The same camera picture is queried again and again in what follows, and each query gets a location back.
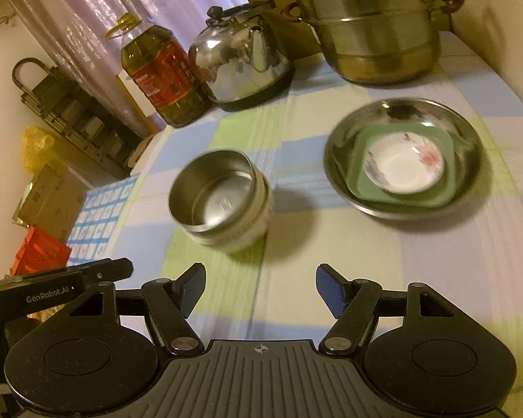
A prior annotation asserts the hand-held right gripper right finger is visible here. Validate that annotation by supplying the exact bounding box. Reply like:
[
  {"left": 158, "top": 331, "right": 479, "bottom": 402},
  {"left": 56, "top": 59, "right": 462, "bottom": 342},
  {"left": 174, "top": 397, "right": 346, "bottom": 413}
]
[{"left": 316, "top": 264, "right": 457, "bottom": 355}]

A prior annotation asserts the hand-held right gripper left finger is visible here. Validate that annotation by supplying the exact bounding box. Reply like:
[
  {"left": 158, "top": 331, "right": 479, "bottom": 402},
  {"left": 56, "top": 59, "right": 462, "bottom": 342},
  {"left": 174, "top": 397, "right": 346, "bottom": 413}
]
[{"left": 67, "top": 263, "right": 206, "bottom": 355}]

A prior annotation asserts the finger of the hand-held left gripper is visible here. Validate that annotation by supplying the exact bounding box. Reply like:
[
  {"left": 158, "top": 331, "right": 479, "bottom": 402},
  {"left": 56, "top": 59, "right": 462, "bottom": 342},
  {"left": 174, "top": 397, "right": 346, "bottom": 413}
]
[{"left": 79, "top": 258, "right": 134, "bottom": 284}]

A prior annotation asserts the small white bowl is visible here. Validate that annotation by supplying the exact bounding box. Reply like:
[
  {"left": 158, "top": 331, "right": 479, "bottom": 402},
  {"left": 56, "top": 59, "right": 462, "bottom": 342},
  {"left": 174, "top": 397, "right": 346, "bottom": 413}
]
[{"left": 176, "top": 170, "right": 274, "bottom": 252}]

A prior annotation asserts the stainless steel bowl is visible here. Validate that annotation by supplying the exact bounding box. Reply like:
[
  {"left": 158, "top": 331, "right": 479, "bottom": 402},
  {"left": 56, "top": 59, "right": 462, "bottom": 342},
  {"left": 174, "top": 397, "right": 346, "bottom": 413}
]
[{"left": 168, "top": 150, "right": 258, "bottom": 232}]

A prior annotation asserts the green square plate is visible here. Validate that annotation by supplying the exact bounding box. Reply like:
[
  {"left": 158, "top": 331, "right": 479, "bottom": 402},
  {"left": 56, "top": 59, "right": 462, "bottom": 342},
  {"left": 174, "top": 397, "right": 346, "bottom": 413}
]
[{"left": 344, "top": 124, "right": 456, "bottom": 207}]

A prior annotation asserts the floral white ceramic bowl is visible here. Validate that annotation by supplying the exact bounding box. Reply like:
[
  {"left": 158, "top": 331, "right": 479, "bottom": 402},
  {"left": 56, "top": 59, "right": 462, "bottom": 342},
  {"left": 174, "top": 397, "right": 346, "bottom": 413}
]
[{"left": 361, "top": 133, "right": 445, "bottom": 195}]

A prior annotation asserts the stainless steel round plate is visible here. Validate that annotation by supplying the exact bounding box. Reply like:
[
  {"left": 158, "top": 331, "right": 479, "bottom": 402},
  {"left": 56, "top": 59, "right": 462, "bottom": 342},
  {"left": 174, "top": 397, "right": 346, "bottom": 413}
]
[{"left": 323, "top": 99, "right": 484, "bottom": 220}]

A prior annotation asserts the blue patterned mat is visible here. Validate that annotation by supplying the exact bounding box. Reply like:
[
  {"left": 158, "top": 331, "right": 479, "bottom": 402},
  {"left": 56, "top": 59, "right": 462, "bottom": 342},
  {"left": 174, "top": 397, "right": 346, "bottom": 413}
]
[{"left": 65, "top": 174, "right": 140, "bottom": 266}]

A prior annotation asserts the red box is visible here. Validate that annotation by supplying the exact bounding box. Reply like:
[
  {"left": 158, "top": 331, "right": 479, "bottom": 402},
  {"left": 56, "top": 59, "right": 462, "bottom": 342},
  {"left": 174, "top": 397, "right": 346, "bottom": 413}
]
[{"left": 11, "top": 226, "right": 73, "bottom": 276}]

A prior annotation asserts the brown cardboard box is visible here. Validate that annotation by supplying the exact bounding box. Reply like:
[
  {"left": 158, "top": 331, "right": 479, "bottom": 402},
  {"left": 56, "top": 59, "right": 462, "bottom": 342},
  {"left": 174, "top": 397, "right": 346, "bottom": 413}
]
[{"left": 13, "top": 163, "right": 88, "bottom": 245}]

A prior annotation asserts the checked pastel tablecloth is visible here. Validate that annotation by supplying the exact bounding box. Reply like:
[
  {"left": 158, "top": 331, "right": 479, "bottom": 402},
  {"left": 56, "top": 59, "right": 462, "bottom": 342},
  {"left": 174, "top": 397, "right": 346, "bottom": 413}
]
[{"left": 65, "top": 30, "right": 523, "bottom": 358}]

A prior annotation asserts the yellow plastic bag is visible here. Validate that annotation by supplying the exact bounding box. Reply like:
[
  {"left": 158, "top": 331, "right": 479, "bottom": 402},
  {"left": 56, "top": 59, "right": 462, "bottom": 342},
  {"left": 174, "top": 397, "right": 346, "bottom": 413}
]
[{"left": 23, "top": 126, "right": 55, "bottom": 170}]

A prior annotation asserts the black metal rack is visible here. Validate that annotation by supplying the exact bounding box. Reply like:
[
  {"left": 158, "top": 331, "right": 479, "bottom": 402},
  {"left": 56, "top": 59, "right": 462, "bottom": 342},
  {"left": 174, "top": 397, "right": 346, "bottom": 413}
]
[{"left": 12, "top": 57, "right": 142, "bottom": 179}]

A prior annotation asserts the cooking oil bottle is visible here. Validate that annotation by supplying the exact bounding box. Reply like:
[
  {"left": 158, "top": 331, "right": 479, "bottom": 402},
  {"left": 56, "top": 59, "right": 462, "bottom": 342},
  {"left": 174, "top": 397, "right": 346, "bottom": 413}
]
[{"left": 105, "top": 14, "right": 212, "bottom": 128}]

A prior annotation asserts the stainless steel kettle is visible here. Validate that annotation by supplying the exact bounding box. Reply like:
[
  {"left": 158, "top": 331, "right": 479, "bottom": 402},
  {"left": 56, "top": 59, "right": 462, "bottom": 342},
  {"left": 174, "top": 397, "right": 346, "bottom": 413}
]
[{"left": 188, "top": 1, "right": 295, "bottom": 111}]

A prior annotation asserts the sheer purple curtain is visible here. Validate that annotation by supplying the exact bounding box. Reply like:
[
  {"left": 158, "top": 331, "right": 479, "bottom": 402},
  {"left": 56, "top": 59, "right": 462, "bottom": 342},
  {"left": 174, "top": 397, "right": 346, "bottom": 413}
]
[{"left": 9, "top": 0, "right": 249, "bottom": 136}]

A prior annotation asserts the stainless steel steamer pot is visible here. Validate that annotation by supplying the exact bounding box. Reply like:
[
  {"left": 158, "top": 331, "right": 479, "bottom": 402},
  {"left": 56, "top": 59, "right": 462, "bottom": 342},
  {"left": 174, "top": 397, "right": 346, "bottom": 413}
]
[{"left": 274, "top": 0, "right": 465, "bottom": 85}]

